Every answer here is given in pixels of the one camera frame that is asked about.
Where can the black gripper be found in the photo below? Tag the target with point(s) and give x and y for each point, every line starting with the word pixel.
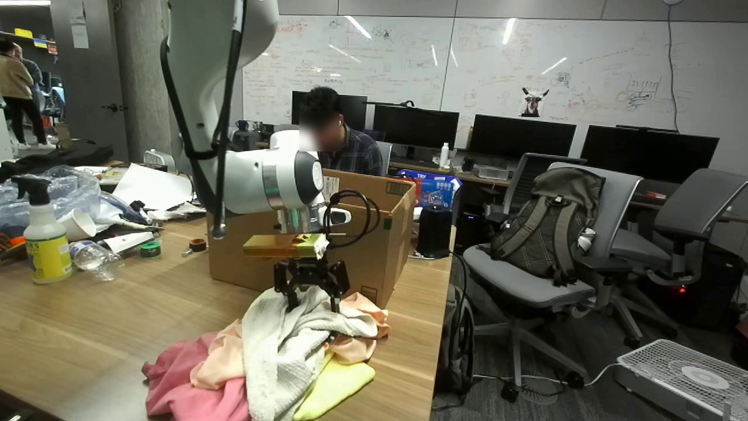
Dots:
pixel 311 274

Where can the white cloth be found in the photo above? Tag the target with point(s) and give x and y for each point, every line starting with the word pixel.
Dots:
pixel 281 351

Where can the peach printed shirt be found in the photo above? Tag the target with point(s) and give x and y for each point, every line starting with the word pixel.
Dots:
pixel 353 348

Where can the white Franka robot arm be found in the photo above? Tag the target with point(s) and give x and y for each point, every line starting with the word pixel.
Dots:
pixel 258 177

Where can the brown cardboard box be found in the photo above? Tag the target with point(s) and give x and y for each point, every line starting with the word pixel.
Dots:
pixel 382 235

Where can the yellow-green cloth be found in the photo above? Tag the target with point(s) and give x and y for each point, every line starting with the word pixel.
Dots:
pixel 334 386

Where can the black bin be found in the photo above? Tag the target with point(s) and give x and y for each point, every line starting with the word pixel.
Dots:
pixel 433 232

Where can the seated person in plaid shirt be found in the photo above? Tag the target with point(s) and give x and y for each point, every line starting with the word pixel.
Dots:
pixel 353 154

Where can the pink cloth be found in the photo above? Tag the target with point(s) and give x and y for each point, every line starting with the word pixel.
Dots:
pixel 179 386

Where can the blue snack package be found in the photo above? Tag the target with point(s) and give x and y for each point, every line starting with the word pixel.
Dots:
pixel 433 190

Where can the green tape roll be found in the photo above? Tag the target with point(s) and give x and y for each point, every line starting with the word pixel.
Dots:
pixel 150 250

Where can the small white desk bottle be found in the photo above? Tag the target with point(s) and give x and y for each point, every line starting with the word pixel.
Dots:
pixel 445 158

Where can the white paper sheets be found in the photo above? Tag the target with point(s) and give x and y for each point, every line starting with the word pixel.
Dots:
pixel 152 188

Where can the white folded paper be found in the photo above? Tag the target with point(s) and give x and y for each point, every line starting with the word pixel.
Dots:
pixel 125 241

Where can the grey office chair with backpack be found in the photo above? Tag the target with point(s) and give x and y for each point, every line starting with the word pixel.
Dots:
pixel 530 289

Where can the clear plastic bottle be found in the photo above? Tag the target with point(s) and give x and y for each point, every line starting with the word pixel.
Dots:
pixel 94 259

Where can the olive grey backpack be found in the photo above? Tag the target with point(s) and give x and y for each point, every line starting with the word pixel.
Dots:
pixel 546 225

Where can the clear plastic bag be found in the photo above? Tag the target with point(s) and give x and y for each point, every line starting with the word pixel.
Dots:
pixel 70 200

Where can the spray bottle with yellow label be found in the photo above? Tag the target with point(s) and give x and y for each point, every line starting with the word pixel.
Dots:
pixel 48 241

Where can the small animal figure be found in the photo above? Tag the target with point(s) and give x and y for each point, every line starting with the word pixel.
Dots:
pixel 533 104

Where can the standing person in tan top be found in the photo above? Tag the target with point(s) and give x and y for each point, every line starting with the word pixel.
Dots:
pixel 15 82

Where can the white flat floor device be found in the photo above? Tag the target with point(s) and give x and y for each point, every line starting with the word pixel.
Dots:
pixel 686 378

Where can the dark mesh office chair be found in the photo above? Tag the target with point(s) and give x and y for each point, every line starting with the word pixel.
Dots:
pixel 693 207

